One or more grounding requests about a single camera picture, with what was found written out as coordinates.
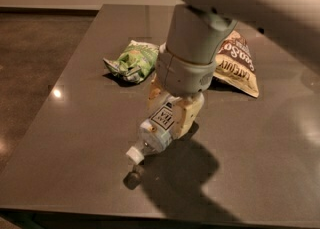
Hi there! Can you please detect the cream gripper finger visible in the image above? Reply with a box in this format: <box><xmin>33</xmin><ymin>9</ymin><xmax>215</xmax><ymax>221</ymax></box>
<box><xmin>147</xmin><ymin>75</ymin><xmax>169</xmax><ymax>110</ymax></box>
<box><xmin>171</xmin><ymin>93</ymin><xmax>204</xmax><ymax>139</ymax></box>

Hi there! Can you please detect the blue plastic water bottle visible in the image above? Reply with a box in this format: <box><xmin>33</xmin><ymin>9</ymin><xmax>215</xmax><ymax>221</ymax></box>
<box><xmin>126</xmin><ymin>96</ymin><xmax>178</xmax><ymax>165</ymax></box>

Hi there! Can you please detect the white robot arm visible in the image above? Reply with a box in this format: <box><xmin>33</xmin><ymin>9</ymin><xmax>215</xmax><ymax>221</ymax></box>
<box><xmin>152</xmin><ymin>0</ymin><xmax>320</xmax><ymax>138</ymax></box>

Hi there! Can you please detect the green chip bag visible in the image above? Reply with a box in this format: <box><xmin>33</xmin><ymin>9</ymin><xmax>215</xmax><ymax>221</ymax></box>
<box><xmin>103</xmin><ymin>40</ymin><xmax>159</xmax><ymax>84</ymax></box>

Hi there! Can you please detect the brown and cream snack bag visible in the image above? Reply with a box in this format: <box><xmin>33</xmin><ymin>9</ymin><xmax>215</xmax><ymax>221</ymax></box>
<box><xmin>213</xmin><ymin>30</ymin><xmax>259</xmax><ymax>98</ymax></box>

